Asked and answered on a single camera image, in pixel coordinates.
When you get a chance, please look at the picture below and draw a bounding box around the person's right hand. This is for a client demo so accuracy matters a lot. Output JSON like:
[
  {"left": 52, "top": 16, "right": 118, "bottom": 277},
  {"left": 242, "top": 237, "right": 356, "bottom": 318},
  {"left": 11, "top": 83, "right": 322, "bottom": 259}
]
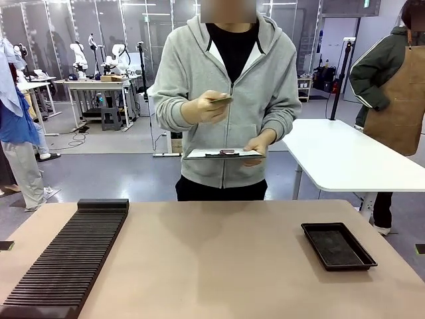
[{"left": 189, "top": 90, "right": 230, "bottom": 126}]

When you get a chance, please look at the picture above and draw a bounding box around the person's left forearm grey sleeve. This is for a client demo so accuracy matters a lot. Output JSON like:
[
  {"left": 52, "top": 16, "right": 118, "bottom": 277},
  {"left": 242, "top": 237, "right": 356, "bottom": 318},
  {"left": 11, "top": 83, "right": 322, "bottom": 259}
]
[{"left": 264, "top": 94, "right": 303, "bottom": 146}]

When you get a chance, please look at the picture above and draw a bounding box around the black background camera tripod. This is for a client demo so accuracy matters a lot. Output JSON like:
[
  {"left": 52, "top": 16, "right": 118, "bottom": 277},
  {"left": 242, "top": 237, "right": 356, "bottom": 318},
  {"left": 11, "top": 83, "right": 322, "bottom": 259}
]
[{"left": 135, "top": 41, "right": 151, "bottom": 117}]

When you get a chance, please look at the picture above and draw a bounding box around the green PCB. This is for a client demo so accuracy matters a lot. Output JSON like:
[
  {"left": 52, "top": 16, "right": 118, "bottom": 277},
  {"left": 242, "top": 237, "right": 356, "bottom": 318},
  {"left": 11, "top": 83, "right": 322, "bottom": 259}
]
[{"left": 206, "top": 96, "right": 234, "bottom": 106}]

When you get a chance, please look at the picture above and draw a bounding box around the person in blue shirt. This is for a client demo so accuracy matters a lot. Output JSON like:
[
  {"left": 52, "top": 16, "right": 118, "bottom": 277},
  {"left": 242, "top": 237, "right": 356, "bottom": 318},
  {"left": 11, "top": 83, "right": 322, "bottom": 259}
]
[{"left": 0, "top": 35, "right": 62, "bottom": 213}]

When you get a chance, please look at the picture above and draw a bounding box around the person in brown apron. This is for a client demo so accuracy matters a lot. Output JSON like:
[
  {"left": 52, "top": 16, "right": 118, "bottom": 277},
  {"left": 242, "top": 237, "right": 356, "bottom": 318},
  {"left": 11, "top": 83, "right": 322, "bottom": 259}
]
[{"left": 349, "top": 0, "right": 425, "bottom": 237}]

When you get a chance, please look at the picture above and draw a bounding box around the white background robot black cable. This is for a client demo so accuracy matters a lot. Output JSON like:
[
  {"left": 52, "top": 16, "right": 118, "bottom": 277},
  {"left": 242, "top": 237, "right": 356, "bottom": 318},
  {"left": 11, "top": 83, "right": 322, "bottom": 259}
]
[{"left": 100, "top": 43, "right": 132, "bottom": 76}]

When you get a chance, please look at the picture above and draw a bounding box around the person's left hand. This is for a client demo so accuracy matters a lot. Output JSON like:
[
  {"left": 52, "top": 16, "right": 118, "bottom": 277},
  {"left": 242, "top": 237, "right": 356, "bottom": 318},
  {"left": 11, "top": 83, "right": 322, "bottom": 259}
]
[{"left": 243, "top": 129, "right": 278, "bottom": 167}]

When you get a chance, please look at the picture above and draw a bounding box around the black clipboard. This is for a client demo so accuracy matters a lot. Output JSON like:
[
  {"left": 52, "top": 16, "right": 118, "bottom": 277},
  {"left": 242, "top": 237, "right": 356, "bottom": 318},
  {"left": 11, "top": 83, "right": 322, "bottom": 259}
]
[{"left": 183, "top": 149, "right": 267, "bottom": 161}]

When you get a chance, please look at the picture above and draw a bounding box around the white rounded table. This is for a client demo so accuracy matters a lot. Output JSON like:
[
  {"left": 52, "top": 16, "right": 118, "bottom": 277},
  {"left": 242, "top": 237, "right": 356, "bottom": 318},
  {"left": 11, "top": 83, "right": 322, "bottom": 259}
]
[{"left": 280, "top": 118, "right": 425, "bottom": 221}]

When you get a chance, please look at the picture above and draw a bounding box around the black tripod pole white head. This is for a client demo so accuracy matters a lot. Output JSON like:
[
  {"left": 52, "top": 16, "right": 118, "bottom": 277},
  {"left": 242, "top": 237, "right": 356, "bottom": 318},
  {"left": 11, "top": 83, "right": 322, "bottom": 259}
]
[{"left": 329, "top": 37, "right": 357, "bottom": 122}]

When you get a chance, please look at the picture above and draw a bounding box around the grey background workbench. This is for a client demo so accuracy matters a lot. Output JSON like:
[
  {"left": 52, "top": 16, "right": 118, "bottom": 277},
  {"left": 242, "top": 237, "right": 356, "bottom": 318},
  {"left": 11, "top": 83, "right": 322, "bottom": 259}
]
[{"left": 52, "top": 76, "right": 142, "bottom": 132}]

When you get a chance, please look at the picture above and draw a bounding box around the black plastic tray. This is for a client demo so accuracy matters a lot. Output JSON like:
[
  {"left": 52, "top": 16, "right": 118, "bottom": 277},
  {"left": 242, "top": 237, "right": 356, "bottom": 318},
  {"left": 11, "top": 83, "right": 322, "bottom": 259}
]
[{"left": 300, "top": 221, "right": 379, "bottom": 272}]

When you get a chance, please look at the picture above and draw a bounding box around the black step stool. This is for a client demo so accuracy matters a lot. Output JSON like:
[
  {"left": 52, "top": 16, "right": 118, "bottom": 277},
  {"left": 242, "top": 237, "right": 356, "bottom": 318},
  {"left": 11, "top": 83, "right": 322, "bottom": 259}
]
[{"left": 100, "top": 106, "right": 122, "bottom": 132}]

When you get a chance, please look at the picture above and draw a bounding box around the person's right forearm grey sleeve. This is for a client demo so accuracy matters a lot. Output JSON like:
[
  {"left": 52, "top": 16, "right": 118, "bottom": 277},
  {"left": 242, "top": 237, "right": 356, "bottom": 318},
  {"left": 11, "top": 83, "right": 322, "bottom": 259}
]
[{"left": 153, "top": 92, "right": 197, "bottom": 127}]

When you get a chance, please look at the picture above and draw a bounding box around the wooden shelf unit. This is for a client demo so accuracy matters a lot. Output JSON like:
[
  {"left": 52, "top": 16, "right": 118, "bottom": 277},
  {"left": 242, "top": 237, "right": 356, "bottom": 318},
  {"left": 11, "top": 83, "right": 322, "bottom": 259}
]
[{"left": 297, "top": 77, "right": 313, "bottom": 104}]

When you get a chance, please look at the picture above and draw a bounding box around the dark pen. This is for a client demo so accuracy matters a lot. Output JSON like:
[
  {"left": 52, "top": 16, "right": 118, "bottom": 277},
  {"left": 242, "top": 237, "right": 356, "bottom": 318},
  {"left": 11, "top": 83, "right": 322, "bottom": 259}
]
[{"left": 205, "top": 150, "right": 240, "bottom": 158}]

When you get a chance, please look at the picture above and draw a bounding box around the person in grey hoodie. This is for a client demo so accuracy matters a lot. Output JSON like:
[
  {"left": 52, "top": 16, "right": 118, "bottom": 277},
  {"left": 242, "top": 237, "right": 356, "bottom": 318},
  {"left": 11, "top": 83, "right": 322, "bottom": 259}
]
[{"left": 152, "top": 13, "right": 303, "bottom": 202}]

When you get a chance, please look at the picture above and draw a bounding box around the white background desk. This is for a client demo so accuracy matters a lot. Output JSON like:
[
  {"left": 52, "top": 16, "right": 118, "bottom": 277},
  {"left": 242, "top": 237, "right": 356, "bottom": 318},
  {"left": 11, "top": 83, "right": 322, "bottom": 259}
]
[{"left": 15, "top": 75, "right": 62, "bottom": 138}]

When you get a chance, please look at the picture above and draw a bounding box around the black bags pile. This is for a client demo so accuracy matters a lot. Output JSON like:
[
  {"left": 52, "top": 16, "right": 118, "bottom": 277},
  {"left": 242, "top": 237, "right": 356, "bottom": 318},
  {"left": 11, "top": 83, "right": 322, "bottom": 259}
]
[{"left": 312, "top": 64, "right": 340, "bottom": 93}]

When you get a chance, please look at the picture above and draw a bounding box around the black slotted PCB rack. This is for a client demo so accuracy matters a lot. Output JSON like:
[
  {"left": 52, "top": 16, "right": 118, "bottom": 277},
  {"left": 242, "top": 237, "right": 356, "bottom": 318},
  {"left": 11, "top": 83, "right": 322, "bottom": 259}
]
[{"left": 0, "top": 198, "right": 130, "bottom": 319}]

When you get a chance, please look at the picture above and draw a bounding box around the small white background robot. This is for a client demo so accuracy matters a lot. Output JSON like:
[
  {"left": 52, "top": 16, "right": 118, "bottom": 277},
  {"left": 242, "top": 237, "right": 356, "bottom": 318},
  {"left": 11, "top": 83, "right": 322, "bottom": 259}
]
[{"left": 68, "top": 41, "right": 89, "bottom": 80}]

